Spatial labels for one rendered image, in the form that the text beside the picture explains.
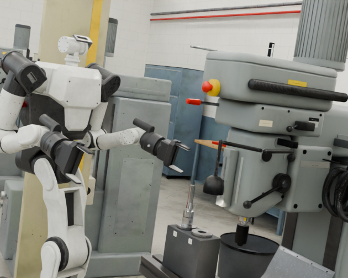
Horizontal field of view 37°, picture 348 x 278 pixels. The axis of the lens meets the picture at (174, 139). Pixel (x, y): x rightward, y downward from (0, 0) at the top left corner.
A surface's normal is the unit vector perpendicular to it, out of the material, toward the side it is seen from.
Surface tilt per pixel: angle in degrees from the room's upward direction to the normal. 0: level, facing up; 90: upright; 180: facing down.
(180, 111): 90
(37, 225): 90
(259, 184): 90
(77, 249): 66
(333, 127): 90
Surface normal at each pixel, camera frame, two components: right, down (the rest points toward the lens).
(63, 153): -0.62, -0.11
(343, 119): 0.51, 0.17
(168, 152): -0.55, 0.13
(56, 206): -0.56, 0.43
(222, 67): -0.85, -0.06
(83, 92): 0.80, 0.18
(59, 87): 0.16, 0.05
